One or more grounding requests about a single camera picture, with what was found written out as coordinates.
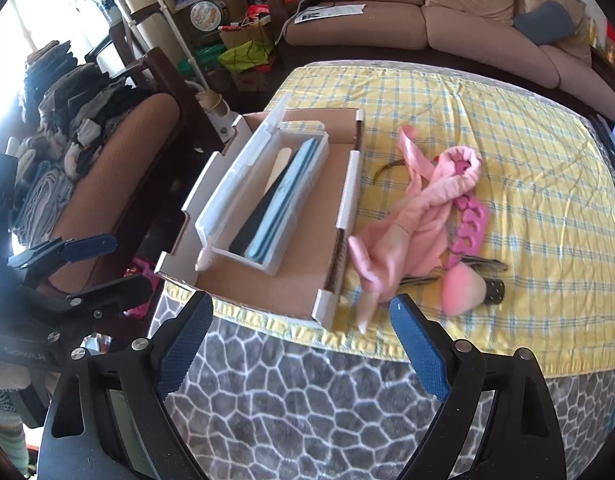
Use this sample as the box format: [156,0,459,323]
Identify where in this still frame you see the pink powder brush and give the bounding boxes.
[441,263,506,318]

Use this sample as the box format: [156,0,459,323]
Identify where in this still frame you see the metal nail clipper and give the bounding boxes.
[400,255,508,287]

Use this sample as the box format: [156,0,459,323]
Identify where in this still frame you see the black nail file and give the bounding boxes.
[229,158,298,262]

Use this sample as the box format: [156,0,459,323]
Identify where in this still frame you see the pink towel headband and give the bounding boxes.
[349,146,481,333]

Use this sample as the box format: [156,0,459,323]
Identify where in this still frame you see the pink toe separator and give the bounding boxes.
[444,194,490,270]
[454,157,479,176]

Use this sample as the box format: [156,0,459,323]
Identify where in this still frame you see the clear plastic storage case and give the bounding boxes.
[194,96,329,275]

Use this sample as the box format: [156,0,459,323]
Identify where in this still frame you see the blue nail buffer block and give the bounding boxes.
[234,138,319,263]

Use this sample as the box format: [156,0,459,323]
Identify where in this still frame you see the white nail file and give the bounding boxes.
[265,148,292,192]

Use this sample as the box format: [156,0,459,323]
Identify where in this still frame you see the grey nail file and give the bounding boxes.
[194,246,219,273]

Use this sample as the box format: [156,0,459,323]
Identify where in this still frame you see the brown chair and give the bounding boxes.
[48,93,179,294]

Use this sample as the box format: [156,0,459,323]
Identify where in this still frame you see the white cardboard box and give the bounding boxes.
[155,104,364,330]

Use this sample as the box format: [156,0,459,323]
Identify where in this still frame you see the yellow plaid tablecloth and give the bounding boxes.
[162,62,615,378]

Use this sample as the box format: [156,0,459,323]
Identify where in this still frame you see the paper sheet on sofa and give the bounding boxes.
[294,3,365,24]

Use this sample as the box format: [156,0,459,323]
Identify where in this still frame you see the brown sofa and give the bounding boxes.
[284,0,615,120]

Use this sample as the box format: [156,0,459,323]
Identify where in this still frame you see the grey blue cushion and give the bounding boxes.
[513,0,575,46]

